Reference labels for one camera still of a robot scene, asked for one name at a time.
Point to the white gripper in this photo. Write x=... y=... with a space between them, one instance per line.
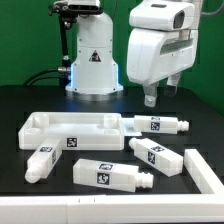
x=155 y=55

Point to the white L-shaped corner fence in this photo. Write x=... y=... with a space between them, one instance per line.
x=57 y=200

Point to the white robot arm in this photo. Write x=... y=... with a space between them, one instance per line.
x=94 y=73

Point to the white desk top tray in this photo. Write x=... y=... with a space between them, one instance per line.
x=76 y=130

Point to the black camera on stand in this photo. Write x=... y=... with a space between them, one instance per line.
x=84 y=6

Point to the white sheet with markers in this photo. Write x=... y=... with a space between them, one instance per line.
x=129 y=127

